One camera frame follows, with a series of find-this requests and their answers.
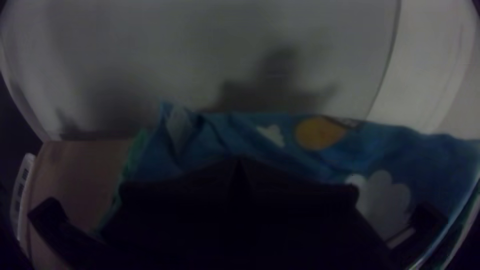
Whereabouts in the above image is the white laundry basket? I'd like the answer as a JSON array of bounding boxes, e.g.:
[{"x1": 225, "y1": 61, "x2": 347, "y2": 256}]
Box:
[{"x1": 10, "y1": 152, "x2": 37, "y2": 242}]

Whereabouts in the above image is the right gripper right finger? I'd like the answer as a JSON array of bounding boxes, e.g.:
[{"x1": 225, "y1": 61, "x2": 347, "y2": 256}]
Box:
[{"x1": 238, "y1": 157, "x2": 450, "y2": 270}]

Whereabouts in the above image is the blue and green t-shirt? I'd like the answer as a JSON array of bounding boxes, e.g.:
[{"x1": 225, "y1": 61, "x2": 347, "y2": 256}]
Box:
[{"x1": 96, "y1": 100, "x2": 480, "y2": 249}]

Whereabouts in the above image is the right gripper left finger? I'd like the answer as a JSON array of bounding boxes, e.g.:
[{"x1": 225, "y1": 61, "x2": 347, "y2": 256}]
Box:
[{"x1": 27, "y1": 157, "x2": 242, "y2": 270}]

